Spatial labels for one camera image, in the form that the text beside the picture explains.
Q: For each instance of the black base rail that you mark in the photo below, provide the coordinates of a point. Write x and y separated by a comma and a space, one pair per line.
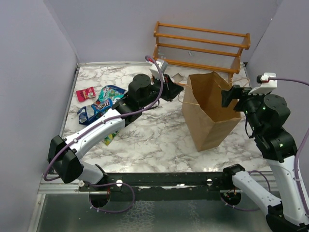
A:
124, 187

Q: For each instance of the green snack packet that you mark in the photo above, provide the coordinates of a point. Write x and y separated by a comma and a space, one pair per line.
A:
107, 140

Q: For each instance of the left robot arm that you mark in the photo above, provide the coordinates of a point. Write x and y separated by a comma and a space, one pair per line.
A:
65, 154

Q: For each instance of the red snack bar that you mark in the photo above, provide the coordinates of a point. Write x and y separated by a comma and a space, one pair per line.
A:
85, 94

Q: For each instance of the dark blue snack packet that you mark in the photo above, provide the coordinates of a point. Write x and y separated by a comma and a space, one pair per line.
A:
88, 114

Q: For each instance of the blue candy packet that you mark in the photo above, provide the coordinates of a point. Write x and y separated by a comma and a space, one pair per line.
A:
101, 106

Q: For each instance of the teal red snack packet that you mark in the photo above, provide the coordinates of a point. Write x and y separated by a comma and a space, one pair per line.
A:
111, 92

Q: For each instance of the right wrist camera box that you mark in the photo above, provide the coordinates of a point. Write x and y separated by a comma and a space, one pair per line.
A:
268, 83

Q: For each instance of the wooden shelf rack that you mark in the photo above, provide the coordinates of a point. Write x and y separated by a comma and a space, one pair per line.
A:
207, 49

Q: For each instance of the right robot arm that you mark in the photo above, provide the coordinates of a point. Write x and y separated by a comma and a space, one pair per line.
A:
266, 115

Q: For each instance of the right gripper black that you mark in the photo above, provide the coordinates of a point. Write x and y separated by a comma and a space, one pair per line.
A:
236, 91

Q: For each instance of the brown paper bag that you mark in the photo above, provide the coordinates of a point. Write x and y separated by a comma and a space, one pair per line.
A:
208, 122

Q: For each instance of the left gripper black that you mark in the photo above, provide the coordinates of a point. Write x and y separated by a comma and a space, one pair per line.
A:
171, 90

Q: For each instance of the small open cardboard box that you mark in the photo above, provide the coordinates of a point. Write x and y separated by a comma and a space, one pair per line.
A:
177, 78

